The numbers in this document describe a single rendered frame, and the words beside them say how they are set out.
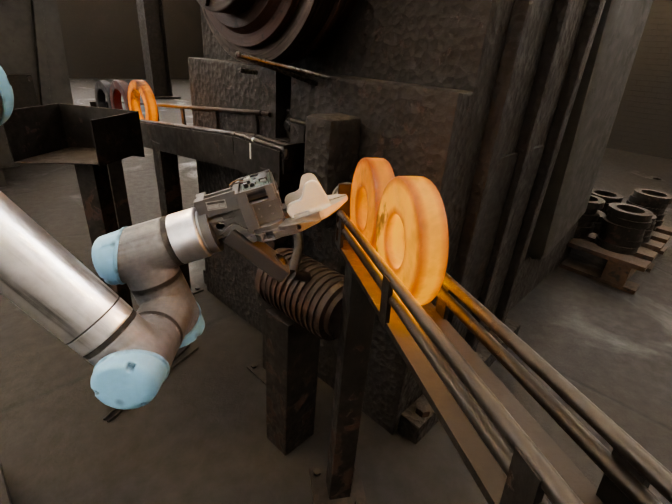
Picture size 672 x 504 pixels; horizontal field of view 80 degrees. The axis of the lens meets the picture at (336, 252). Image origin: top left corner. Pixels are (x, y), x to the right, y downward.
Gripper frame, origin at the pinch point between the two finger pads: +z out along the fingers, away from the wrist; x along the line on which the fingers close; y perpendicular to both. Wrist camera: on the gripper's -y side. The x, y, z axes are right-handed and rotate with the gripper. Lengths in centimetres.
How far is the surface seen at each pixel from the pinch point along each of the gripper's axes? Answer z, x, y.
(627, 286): 132, 77, -116
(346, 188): 2.6, 8.1, -1.1
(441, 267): 6.1, -22.8, -0.6
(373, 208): 3.7, -5.9, 0.3
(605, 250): 131, 91, -102
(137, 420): -64, 28, -54
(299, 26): 4.5, 33.5, 24.2
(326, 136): 3.4, 25.0, 4.3
